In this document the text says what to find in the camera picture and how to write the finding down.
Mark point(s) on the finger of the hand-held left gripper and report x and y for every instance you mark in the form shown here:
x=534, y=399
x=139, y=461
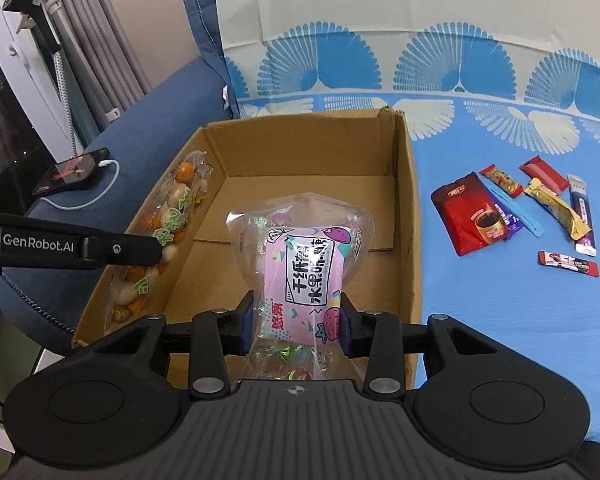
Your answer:
x=130, y=250

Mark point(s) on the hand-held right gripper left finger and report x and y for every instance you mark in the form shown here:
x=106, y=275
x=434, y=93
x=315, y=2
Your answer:
x=247, y=327

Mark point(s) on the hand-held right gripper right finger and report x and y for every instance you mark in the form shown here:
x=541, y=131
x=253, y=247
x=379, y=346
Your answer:
x=346, y=330

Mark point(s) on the clear bag of round candies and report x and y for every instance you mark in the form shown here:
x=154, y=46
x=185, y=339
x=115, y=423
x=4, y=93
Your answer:
x=180, y=195

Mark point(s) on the pink candy bag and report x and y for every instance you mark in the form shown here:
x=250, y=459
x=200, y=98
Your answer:
x=300, y=270

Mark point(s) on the red coffee packet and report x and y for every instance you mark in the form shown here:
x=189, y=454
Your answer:
x=465, y=215

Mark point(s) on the brown cardboard box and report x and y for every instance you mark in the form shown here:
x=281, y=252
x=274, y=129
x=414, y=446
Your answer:
x=305, y=160

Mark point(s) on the purple snack bar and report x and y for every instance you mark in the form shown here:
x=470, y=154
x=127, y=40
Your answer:
x=513, y=221

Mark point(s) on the silver purple stick pouch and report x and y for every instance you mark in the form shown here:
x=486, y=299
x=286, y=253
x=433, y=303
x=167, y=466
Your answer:
x=582, y=210

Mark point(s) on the black smartphone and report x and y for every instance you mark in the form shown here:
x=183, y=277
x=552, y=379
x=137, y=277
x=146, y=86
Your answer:
x=70, y=172

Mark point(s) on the blue fan print bedsheet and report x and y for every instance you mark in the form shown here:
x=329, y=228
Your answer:
x=480, y=335

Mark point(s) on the blue plastic strip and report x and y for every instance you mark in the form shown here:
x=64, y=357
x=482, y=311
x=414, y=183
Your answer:
x=528, y=221

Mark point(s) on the small red yellow snack packet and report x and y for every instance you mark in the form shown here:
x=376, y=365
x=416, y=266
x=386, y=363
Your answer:
x=502, y=180

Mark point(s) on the small red white packet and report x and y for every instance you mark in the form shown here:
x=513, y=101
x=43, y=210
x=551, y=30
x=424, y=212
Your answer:
x=570, y=263

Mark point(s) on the gold snack packet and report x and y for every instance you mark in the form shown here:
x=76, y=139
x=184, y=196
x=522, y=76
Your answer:
x=555, y=205

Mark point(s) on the white window frame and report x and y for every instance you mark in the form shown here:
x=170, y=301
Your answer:
x=10, y=75

